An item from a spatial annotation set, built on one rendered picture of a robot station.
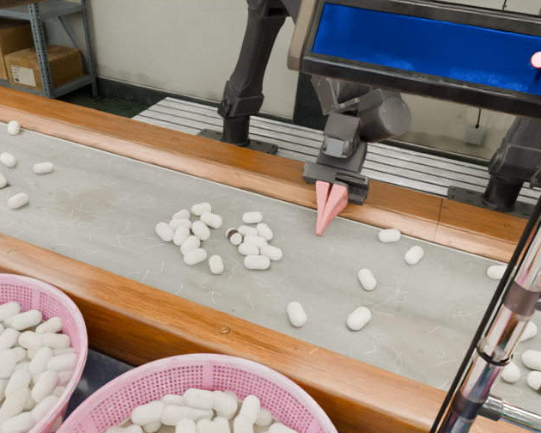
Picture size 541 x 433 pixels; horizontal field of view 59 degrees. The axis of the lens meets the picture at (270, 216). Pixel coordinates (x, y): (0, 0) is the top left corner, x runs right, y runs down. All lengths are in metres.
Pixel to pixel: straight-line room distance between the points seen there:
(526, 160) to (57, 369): 0.85
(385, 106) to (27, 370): 0.56
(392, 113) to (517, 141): 0.36
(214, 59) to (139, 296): 2.43
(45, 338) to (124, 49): 2.76
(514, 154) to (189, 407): 0.75
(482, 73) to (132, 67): 2.91
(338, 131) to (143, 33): 2.53
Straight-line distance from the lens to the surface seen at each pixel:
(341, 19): 0.46
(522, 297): 0.37
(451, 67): 0.44
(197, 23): 2.93
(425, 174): 1.17
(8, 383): 0.59
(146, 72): 3.19
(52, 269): 0.66
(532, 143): 1.02
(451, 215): 0.84
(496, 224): 0.85
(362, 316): 0.60
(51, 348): 0.60
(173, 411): 0.51
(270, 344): 0.54
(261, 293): 0.63
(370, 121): 0.72
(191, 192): 0.83
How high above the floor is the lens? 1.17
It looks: 34 degrees down
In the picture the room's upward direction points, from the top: 6 degrees clockwise
